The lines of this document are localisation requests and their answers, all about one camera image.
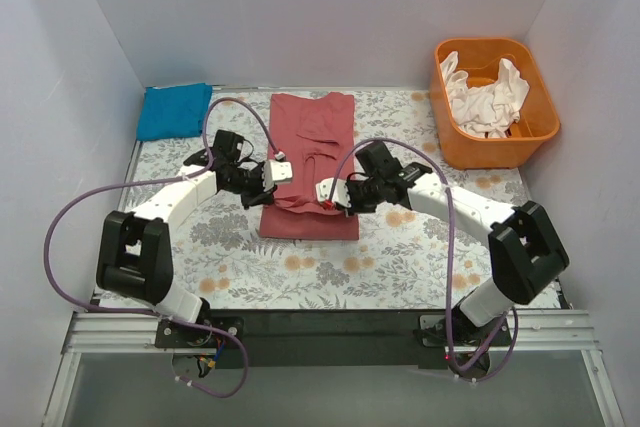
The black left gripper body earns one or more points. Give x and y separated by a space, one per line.
258 195

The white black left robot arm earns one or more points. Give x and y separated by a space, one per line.
135 257

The orange plastic basket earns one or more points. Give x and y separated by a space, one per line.
480 57

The white t shirts in basket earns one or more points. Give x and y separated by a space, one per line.
487 111

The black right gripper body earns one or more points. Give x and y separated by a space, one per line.
356 206

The aluminium frame rail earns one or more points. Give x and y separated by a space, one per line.
539 330

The folded blue t shirt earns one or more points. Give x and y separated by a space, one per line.
173 112

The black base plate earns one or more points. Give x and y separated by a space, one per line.
337 338

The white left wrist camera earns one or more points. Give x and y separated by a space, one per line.
277 173

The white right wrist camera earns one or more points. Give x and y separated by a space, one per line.
333 193

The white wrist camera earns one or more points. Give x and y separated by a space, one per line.
277 173
333 193

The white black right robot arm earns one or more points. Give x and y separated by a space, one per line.
525 250

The red t shirt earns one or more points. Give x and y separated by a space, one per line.
315 135

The floral table mat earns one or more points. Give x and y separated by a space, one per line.
398 262

